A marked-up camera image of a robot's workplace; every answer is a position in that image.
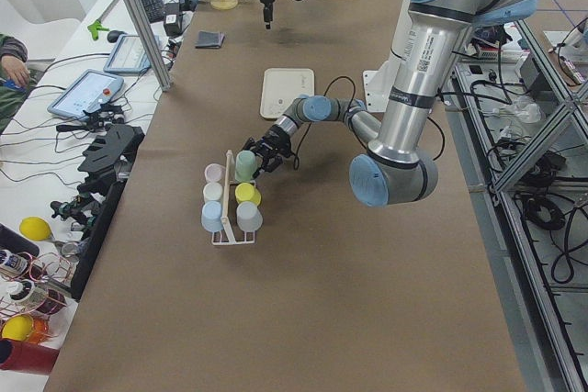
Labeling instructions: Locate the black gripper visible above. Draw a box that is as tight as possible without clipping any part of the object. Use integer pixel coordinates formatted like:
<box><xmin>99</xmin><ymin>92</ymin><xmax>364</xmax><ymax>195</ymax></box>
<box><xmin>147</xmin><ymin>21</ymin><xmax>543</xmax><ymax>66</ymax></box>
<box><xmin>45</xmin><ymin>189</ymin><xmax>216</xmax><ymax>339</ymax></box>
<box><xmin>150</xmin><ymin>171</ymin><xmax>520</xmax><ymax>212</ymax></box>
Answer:
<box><xmin>260</xmin><ymin>0</ymin><xmax>275</xmax><ymax>29</ymax></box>
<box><xmin>242</xmin><ymin>125</ymin><xmax>292</xmax><ymax>179</ymax></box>

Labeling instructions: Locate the green plastic cup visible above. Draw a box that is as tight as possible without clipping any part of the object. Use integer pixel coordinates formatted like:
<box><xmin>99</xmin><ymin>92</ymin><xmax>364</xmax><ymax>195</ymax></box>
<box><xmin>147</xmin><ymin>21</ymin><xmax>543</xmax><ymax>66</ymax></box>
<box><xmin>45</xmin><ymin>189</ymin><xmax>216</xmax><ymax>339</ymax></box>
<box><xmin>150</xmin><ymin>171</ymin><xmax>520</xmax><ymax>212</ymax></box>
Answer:
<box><xmin>234</xmin><ymin>150</ymin><xmax>257</xmax><ymax>183</ymax></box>

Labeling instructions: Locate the cream rabbit tray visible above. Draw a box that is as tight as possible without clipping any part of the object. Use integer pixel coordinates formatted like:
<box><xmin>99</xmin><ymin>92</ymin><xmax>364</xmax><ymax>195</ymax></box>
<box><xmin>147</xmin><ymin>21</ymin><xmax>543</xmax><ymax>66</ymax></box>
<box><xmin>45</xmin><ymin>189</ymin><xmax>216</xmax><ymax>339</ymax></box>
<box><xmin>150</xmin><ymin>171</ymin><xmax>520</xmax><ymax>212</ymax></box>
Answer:
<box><xmin>259</xmin><ymin>68</ymin><xmax>315</xmax><ymax>119</ymax></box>

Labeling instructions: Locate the yellow plastic cup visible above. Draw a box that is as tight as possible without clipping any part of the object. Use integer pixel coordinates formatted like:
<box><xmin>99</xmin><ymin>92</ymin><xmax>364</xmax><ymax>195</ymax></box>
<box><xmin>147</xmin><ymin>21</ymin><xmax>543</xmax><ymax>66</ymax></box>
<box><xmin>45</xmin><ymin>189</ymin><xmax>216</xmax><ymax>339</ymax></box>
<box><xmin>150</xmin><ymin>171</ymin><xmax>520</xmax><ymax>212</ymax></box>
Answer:
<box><xmin>234</xmin><ymin>183</ymin><xmax>262</xmax><ymax>206</ymax></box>

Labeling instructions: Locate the pink plastic cup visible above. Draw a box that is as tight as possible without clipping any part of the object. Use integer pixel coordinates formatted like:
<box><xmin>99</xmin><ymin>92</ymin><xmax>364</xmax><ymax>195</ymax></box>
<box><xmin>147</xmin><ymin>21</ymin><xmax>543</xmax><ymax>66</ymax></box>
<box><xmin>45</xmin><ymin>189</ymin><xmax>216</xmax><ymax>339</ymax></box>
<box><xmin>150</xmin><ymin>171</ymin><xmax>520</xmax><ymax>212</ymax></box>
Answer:
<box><xmin>204</xmin><ymin>162</ymin><xmax>226</xmax><ymax>183</ymax></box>

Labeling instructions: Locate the cream plastic cup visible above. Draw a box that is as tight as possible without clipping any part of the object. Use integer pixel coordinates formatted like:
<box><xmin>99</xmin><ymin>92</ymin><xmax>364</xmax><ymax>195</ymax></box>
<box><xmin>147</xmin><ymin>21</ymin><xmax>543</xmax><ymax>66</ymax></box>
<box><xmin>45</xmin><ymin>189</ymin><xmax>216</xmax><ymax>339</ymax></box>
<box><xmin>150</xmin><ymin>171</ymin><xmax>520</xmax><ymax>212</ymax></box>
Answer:
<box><xmin>202</xmin><ymin>182</ymin><xmax>224</xmax><ymax>202</ymax></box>

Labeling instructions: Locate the pale grey-blue plastic cup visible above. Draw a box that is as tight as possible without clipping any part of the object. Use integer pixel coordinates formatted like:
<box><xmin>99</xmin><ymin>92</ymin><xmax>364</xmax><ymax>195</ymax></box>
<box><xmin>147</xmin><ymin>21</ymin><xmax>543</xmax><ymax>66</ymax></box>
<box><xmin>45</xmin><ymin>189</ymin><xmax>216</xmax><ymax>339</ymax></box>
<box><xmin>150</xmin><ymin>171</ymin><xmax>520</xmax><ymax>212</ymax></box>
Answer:
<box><xmin>236</xmin><ymin>201</ymin><xmax>263</xmax><ymax>232</ymax></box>

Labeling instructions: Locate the light blue plastic cup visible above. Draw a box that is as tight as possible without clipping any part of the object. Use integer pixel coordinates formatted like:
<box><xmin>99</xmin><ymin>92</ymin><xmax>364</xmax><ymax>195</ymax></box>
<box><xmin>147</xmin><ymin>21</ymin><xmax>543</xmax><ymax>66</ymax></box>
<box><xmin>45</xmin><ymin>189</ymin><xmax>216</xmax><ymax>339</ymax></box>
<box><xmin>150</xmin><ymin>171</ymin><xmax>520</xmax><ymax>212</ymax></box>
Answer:
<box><xmin>200</xmin><ymin>200</ymin><xmax>223</xmax><ymax>233</ymax></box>

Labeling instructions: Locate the folded grey cloth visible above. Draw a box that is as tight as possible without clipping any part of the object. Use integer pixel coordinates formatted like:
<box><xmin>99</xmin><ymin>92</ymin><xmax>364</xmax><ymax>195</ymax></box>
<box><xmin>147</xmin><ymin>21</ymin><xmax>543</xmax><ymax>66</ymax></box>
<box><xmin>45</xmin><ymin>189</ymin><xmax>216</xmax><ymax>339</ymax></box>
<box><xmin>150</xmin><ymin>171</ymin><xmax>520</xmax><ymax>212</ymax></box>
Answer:
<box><xmin>195</xmin><ymin>30</ymin><xmax>225</xmax><ymax>49</ymax></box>

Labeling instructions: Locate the black keyboard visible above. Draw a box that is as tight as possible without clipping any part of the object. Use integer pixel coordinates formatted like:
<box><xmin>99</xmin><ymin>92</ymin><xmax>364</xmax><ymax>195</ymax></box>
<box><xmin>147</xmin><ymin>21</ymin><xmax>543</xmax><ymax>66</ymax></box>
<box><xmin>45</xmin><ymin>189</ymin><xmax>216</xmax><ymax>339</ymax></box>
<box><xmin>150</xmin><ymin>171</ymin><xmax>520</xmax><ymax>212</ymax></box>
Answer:
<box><xmin>141</xmin><ymin>0</ymin><xmax>165</xmax><ymax>23</ymax></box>

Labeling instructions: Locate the teach pendant tablet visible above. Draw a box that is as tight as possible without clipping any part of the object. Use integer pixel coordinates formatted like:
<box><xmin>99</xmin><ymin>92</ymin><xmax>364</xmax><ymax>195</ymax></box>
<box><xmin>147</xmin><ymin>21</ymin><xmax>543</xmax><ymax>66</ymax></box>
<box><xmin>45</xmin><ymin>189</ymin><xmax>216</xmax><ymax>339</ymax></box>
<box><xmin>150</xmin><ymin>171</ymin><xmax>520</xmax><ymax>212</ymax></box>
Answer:
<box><xmin>47</xmin><ymin>69</ymin><xmax>124</xmax><ymax>120</ymax></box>
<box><xmin>103</xmin><ymin>34</ymin><xmax>151</xmax><ymax>75</ymax></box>

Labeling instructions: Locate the yellow lemon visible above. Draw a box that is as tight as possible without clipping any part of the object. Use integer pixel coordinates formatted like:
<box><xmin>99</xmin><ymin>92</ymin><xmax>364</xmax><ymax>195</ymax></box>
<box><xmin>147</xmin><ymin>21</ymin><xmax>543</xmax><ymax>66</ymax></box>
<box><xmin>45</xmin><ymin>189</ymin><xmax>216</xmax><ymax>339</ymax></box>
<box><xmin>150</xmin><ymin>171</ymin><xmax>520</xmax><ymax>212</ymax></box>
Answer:
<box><xmin>19</xmin><ymin>217</ymin><xmax>51</xmax><ymax>241</ymax></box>

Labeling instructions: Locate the white wire cup rack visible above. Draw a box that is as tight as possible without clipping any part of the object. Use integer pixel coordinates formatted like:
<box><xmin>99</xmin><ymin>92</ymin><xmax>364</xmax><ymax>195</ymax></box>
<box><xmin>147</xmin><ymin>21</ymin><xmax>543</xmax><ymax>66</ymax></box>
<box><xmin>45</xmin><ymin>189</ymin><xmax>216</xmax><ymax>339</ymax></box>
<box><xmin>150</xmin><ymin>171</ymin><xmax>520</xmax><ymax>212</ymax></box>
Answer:
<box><xmin>211</xmin><ymin>150</ymin><xmax>256</xmax><ymax>248</ymax></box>

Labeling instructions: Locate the aluminium frame post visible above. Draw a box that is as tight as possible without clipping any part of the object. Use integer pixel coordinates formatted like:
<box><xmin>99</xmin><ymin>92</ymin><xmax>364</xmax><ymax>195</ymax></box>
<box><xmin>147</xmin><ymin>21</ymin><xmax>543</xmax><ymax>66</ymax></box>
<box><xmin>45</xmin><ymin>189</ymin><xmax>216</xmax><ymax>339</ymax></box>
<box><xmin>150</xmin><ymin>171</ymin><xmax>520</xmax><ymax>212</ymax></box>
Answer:
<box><xmin>123</xmin><ymin>0</ymin><xmax>172</xmax><ymax>92</ymax></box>

